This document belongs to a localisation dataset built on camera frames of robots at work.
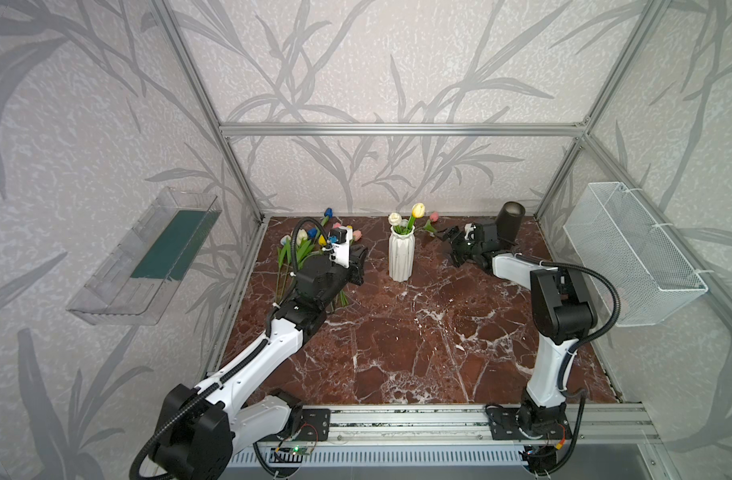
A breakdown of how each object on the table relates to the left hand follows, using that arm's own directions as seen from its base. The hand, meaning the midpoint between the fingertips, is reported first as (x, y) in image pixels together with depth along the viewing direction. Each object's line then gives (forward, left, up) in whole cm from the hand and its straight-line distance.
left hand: (369, 239), depth 76 cm
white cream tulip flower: (+5, -7, +2) cm, 9 cm away
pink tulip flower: (+28, -22, -27) cm, 45 cm away
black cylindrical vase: (+19, -45, -13) cm, 51 cm away
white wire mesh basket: (-4, -58, +7) cm, 58 cm away
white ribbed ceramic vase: (+6, -9, -15) cm, 18 cm away
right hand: (+17, -22, -17) cm, 32 cm away
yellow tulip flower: (+8, -13, +2) cm, 15 cm away
